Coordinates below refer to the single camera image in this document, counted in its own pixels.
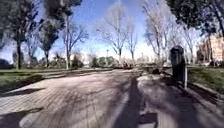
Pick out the row of trees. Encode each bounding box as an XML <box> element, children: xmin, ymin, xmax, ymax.
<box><xmin>0</xmin><ymin>0</ymin><xmax>224</xmax><ymax>71</ymax></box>

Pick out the grey brick paved path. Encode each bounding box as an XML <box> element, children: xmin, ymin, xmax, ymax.
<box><xmin>0</xmin><ymin>68</ymin><xmax>148</xmax><ymax>128</ymax></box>

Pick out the robot's own part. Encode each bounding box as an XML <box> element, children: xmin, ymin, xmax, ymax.
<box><xmin>137</xmin><ymin>122</ymin><xmax>158</xmax><ymax>128</ymax></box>

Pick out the pale dirt strip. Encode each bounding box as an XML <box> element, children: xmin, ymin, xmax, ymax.
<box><xmin>134</xmin><ymin>68</ymin><xmax>224</xmax><ymax>128</ymax></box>

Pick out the grass lawn with shadows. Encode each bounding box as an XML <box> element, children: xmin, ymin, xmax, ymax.
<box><xmin>0</xmin><ymin>67</ymin><xmax>111</xmax><ymax>89</ymax></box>

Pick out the green grass lawn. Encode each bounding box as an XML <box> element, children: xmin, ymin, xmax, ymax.
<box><xmin>186</xmin><ymin>65</ymin><xmax>224</xmax><ymax>95</ymax></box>

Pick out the orange brick building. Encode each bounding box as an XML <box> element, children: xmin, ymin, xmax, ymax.
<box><xmin>199</xmin><ymin>34</ymin><xmax>224</xmax><ymax>67</ymax></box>

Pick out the dark litter bin on post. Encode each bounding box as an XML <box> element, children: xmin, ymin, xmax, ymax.
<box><xmin>169</xmin><ymin>45</ymin><xmax>189</xmax><ymax>90</ymax></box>

